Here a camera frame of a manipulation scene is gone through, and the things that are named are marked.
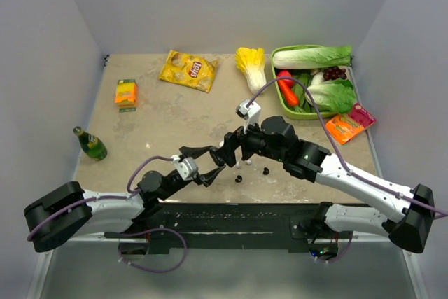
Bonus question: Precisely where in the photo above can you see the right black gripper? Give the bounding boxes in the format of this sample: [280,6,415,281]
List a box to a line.
[215,114,286,167]

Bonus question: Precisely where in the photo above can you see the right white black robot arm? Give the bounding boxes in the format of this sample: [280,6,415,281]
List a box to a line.
[211,116,435,253]

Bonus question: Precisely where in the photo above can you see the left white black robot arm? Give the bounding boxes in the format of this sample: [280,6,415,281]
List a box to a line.
[24,146,225,252]

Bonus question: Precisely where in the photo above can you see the green plastic basket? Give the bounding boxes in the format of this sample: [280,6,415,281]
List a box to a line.
[271,44,353,120]

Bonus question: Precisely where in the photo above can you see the orange carrot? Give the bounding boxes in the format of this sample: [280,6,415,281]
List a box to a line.
[277,77,300,107]

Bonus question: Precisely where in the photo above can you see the yellow Lays chips bag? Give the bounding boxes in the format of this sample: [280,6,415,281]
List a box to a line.
[159,50,218,92]

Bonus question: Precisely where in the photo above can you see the dark green spinach leaves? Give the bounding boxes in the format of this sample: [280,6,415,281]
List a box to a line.
[293,72,323,113]

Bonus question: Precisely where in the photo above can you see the yellow napa cabbage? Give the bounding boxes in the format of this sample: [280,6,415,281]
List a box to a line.
[235,47,267,94]

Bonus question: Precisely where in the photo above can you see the red pepper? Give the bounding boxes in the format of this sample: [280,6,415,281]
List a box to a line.
[277,69,295,88]

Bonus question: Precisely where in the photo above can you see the green glass bottle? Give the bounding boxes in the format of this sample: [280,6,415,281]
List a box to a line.
[73,126,108,161]

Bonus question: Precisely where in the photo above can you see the long green white cabbage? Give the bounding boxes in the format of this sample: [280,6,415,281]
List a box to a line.
[272,45,352,69]

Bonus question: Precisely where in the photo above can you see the orange pink snack packet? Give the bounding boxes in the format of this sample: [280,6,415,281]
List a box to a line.
[325,103,377,145]

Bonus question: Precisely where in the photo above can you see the green lettuce head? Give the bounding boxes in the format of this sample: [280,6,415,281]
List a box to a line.
[307,79,356,113]

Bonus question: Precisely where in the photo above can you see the dark purple grapes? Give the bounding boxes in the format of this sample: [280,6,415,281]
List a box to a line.
[323,66,347,81]

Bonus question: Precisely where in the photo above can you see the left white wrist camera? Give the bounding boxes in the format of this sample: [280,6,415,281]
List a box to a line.
[171,155,199,181]

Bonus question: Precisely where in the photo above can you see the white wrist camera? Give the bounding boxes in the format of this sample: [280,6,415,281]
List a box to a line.
[171,155,199,181]
[236,99,261,134]

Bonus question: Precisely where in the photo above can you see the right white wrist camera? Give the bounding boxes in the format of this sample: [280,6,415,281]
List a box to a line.
[236,99,261,134]

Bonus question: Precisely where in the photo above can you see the black base mount frame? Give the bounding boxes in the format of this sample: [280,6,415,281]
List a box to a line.
[106,203,351,257]

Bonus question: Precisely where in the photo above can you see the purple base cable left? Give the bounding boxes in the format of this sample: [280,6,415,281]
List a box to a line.
[118,225,190,274]

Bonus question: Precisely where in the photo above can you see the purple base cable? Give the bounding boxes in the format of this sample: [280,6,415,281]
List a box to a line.
[118,225,190,274]
[313,232,354,265]

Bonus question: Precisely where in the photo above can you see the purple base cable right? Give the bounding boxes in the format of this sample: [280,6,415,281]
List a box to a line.
[313,232,354,265]

